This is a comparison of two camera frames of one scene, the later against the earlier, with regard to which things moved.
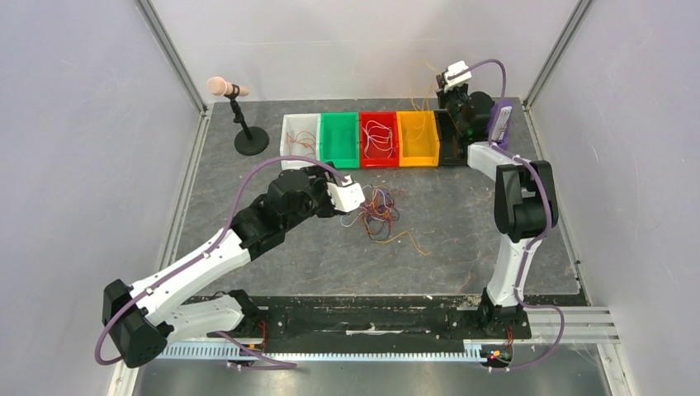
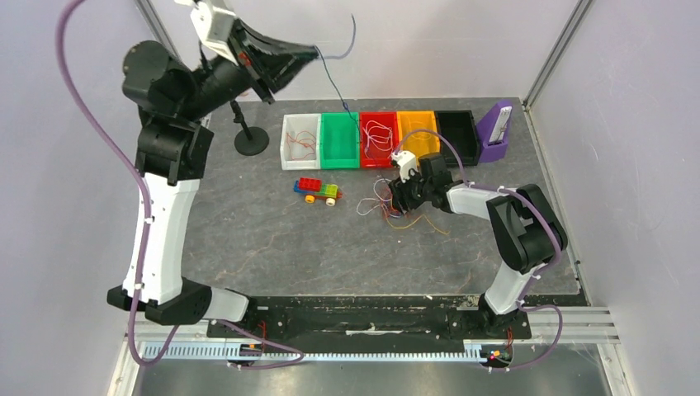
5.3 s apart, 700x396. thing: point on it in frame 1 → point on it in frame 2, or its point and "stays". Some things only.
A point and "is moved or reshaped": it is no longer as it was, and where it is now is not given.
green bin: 339,139 stays
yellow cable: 428,103 → 421,133
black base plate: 370,325 stays
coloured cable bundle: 379,213 is moved or reshaped
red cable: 314,141 stays
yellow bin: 418,143 stays
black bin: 452,143 stays
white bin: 300,136 stays
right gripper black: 453,97 → 412,188
